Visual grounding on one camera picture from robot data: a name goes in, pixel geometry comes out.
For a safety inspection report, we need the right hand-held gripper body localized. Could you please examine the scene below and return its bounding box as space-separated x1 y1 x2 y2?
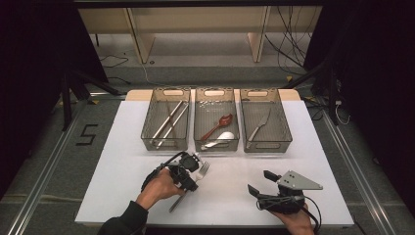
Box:
255 169 324 213

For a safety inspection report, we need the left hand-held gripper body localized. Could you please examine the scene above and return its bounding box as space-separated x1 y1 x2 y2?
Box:
165 151 205 193

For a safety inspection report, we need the silver metal fork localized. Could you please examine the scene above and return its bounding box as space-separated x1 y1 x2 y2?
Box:
168 161 210 213

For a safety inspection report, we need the silver metal chopstick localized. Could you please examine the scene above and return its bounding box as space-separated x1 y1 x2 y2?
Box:
152 100 185 140
154 103 190 150

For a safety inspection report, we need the silver metal knife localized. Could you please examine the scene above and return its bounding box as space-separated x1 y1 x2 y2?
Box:
246 107 272 150

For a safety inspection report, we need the grey translucent plastic basket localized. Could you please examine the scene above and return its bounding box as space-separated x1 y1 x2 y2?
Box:
193 87 241 153
140 87 192 152
239 87 294 154

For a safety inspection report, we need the white ceramic spoon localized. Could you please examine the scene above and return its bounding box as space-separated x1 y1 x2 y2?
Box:
200 131 236 151

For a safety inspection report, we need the brown wooden spoon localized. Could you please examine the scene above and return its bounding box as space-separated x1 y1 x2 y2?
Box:
199 113 234 142

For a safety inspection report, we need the person's left hand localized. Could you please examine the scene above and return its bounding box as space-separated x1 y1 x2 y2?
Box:
136 167 185 211

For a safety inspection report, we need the person's right hand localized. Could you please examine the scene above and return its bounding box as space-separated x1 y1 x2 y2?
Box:
268 205 314 235

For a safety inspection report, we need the white table cover sheet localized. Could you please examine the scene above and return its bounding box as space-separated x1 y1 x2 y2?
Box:
74 99 355 228

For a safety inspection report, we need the black metal stand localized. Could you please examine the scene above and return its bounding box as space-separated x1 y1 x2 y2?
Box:
60 70 123 131
280 58 341 126

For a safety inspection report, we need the beige wooden desk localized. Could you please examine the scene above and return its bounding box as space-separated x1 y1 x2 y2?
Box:
77 5 324 65

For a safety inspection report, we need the black curtain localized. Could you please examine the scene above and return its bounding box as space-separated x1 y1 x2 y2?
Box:
0 0 111 197

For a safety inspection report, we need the right hand-held gripper black cable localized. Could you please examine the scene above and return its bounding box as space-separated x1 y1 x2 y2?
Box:
300 194 323 234

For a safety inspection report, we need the aluminium floor rail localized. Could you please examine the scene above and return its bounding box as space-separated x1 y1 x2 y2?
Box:
321 111 397 235
6 97 89 235

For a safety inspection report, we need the white plug with cable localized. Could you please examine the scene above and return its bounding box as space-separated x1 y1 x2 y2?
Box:
334 99 351 125

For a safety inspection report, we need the white floor cable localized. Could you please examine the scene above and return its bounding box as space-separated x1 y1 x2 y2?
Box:
140 62 159 86

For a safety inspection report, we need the black floor cable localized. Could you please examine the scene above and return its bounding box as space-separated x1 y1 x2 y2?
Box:
99 54 130 69

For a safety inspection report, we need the bundle of hanging black cables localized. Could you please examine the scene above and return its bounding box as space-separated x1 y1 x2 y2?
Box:
263 5 314 70

